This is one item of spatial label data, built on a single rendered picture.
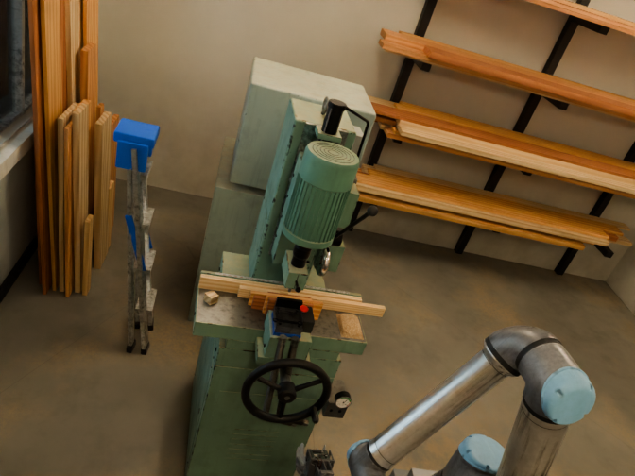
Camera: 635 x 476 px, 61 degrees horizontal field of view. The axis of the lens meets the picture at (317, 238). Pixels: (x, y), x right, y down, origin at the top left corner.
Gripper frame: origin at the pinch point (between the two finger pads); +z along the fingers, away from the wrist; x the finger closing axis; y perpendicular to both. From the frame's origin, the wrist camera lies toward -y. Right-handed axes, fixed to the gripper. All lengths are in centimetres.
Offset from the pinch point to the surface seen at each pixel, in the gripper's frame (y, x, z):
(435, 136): 110, -103, 195
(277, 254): 50, 14, 43
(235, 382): 3.7, 21.0, 33.7
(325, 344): 25.3, -5.9, 25.7
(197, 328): 26, 38, 26
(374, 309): 36, -26, 38
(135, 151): 72, 71, 86
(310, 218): 69, 11, 19
